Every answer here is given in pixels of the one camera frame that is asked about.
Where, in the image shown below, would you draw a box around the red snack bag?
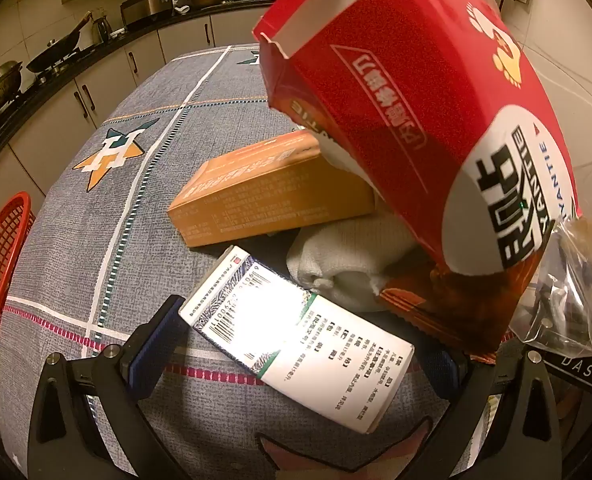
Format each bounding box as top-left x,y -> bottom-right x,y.
252,0 -> 584,277

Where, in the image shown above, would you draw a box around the orange snack packet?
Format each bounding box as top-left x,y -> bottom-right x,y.
378,247 -> 544,365

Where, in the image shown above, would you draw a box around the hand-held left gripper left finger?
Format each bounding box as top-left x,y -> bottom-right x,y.
26,296 -> 187,480

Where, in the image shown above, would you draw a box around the white sock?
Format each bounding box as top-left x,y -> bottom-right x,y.
286,212 -> 417,311

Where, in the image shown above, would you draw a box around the cream kitchen base cabinets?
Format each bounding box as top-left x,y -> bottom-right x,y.
0,15 -> 267,201

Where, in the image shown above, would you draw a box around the red plastic basket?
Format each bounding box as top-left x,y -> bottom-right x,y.
0,191 -> 36,346

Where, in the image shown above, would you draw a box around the kettle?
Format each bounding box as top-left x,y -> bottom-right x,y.
92,16 -> 114,43

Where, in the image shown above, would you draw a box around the rice cooker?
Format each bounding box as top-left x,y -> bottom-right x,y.
121,0 -> 174,30

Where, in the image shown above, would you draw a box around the clear plastic bag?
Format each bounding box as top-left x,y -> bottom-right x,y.
508,150 -> 592,366

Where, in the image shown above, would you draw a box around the white green-striped medicine box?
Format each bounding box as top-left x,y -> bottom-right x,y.
178,245 -> 417,433

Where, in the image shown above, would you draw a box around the grey star-printed tablecloth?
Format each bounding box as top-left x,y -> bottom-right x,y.
0,45 -> 526,480

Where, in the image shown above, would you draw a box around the orange cardboard box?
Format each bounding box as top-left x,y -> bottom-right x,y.
167,129 -> 377,248

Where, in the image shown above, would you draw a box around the black frying pan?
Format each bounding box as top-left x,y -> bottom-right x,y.
26,12 -> 94,73

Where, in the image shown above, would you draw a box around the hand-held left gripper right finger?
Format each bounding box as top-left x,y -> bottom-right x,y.
406,339 -> 562,480

